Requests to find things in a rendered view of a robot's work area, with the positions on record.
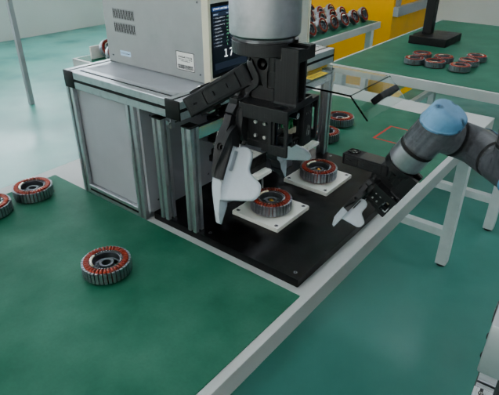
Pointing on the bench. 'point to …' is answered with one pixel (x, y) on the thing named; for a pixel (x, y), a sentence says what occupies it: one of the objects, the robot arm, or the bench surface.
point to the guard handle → (385, 94)
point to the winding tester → (170, 35)
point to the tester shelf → (150, 84)
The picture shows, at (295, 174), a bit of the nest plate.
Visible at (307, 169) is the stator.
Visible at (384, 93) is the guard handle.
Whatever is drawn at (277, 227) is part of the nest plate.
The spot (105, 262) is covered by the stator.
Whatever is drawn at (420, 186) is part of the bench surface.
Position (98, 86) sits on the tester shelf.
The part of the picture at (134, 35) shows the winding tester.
